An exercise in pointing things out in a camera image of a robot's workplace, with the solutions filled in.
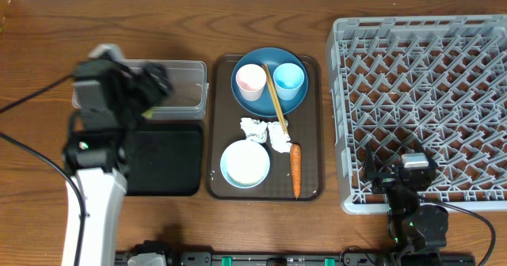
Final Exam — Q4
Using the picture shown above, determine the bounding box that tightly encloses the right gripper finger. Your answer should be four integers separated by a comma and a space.
414, 139, 426, 154
364, 143, 376, 180

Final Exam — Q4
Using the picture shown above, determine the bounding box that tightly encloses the orange carrot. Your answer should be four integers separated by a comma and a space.
290, 144, 302, 199

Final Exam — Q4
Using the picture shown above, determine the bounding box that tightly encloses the white paper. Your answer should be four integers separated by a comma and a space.
240, 117, 268, 144
267, 121, 292, 153

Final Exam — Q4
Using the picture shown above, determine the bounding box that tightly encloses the light blue rice bowl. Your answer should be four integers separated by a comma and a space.
219, 139, 270, 189

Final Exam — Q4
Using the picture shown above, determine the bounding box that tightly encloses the foil snack wrapper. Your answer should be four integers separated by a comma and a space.
142, 108, 154, 120

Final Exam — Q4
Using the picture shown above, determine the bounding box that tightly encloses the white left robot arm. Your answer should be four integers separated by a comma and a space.
62, 59, 173, 265

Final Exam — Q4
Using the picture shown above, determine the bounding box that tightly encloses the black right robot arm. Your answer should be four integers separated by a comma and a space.
364, 142, 448, 265

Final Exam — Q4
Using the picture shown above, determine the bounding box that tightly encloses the grey dishwasher rack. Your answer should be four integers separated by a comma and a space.
326, 15, 506, 215

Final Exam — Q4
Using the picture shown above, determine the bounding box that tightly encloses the clear plastic bin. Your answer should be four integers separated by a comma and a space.
71, 59, 209, 121

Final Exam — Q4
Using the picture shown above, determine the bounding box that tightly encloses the black plastic tray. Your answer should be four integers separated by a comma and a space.
123, 122, 203, 196

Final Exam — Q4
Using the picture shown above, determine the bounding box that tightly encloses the dark brown serving tray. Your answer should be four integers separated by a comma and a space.
205, 55, 325, 202

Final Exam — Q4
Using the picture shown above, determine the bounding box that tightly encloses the light blue cup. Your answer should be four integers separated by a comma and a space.
273, 63, 305, 101

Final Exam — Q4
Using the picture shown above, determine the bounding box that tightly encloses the dark blue plate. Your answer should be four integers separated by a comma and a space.
231, 47, 309, 118

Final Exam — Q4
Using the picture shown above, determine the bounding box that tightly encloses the pink cup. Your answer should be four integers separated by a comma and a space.
235, 64, 267, 101

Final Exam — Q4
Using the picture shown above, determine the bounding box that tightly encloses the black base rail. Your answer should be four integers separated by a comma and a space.
112, 241, 476, 266

